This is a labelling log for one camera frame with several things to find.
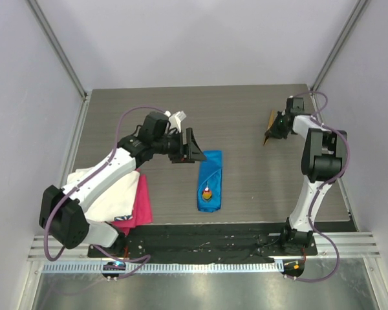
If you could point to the aluminium corner post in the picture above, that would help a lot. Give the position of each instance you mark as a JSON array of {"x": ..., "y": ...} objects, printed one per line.
[
  {"x": 56, "y": 46},
  {"x": 348, "y": 27}
]

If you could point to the aluminium front frame rail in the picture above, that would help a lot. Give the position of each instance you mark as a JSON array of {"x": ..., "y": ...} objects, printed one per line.
[{"x": 346, "y": 245}]

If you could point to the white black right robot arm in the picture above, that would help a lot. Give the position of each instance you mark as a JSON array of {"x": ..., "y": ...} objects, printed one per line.
[{"x": 324, "y": 160}]

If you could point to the white folded cloth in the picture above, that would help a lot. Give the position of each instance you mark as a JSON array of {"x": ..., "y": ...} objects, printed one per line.
[{"x": 105, "y": 201}]

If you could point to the iridescent purple spoon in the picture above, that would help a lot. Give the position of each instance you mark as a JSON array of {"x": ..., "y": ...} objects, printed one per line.
[{"x": 206, "y": 193}]

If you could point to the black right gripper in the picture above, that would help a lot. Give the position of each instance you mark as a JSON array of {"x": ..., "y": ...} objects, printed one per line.
[{"x": 279, "y": 126}]

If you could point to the left aluminium corner post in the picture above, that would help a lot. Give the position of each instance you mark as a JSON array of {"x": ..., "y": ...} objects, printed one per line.
[{"x": 56, "y": 46}]

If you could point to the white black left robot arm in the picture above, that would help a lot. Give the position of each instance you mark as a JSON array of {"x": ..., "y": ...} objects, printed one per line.
[{"x": 62, "y": 214}]

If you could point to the slotted white cable duct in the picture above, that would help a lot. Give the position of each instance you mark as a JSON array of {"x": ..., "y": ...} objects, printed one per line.
[{"x": 82, "y": 267}]

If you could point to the pink folded cloth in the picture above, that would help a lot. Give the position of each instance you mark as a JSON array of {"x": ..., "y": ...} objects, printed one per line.
[{"x": 142, "y": 211}]

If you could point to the blue cloth napkin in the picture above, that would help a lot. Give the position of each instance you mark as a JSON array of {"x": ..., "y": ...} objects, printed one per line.
[{"x": 210, "y": 171}]

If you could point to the right aluminium corner post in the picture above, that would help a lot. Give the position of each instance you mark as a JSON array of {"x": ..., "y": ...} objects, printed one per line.
[{"x": 348, "y": 27}]

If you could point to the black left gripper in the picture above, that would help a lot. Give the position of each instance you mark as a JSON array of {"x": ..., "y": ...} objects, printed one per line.
[{"x": 194, "y": 152}]

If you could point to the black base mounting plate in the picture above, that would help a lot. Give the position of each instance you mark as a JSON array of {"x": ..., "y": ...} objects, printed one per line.
[{"x": 210, "y": 246}]

